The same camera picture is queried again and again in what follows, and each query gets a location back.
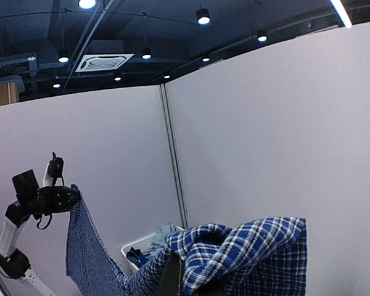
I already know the white plastic laundry bin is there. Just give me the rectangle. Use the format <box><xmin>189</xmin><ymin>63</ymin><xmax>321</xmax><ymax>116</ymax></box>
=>
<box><xmin>120</xmin><ymin>224</ymin><xmax>184</xmax><ymax>274</ymax></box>

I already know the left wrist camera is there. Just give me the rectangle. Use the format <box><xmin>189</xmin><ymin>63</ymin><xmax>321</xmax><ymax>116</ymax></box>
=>
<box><xmin>43</xmin><ymin>152</ymin><xmax>65</xmax><ymax>187</ymax></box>

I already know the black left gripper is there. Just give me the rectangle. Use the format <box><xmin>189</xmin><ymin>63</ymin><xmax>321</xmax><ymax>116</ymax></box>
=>
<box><xmin>33</xmin><ymin>185</ymin><xmax>81</xmax><ymax>215</ymax></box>

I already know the left wall aluminium post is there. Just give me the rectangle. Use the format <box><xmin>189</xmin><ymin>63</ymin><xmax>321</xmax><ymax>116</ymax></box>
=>
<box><xmin>159</xmin><ymin>84</ymin><xmax>189</xmax><ymax>228</ymax></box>

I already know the blue checked shirt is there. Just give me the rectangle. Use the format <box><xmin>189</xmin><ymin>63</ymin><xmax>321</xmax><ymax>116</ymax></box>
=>
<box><xmin>66</xmin><ymin>200</ymin><xmax>307</xmax><ymax>295</ymax></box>

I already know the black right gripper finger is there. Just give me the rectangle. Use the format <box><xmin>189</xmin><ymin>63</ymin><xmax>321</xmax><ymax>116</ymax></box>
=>
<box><xmin>153</xmin><ymin>252</ymin><xmax>184</xmax><ymax>296</ymax></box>

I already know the dark blue garment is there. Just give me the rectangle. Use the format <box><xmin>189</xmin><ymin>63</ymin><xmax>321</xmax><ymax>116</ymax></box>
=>
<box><xmin>126</xmin><ymin>247</ymin><xmax>149</xmax><ymax>268</ymax></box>

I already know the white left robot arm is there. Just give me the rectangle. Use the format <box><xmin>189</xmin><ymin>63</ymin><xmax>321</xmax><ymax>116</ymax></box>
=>
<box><xmin>0</xmin><ymin>185</ymin><xmax>81</xmax><ymax>295</ymax></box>

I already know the light blue garment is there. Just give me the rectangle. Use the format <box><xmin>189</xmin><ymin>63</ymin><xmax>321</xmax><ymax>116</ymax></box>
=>
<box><xmin>146</xmin><ymin>224</ymin><xmax>182</xmax><ymax>257</ymax></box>

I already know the ceiling air conditioner vent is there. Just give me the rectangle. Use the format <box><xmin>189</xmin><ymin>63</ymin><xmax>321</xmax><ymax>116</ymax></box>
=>
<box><xmin>75</xmin><ymin>54</ymin><xmax>134</xmax><ymax>73</ymax></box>

